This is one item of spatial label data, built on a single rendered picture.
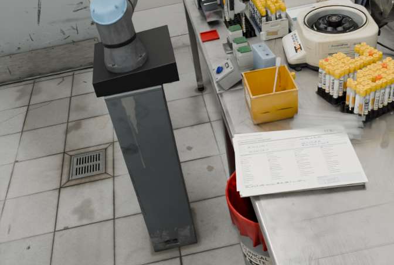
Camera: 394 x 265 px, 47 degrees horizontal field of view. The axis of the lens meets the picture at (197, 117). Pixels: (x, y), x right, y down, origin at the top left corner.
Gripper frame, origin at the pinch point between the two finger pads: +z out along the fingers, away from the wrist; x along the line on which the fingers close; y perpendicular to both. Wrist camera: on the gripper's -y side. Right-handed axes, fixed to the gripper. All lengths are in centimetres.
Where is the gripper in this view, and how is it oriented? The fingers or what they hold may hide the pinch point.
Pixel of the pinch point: (230, 16)
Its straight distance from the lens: 162.1
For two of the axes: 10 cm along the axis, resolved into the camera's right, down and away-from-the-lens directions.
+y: 9.7, -2.2, 0.8
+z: 1.3, 7.8, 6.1
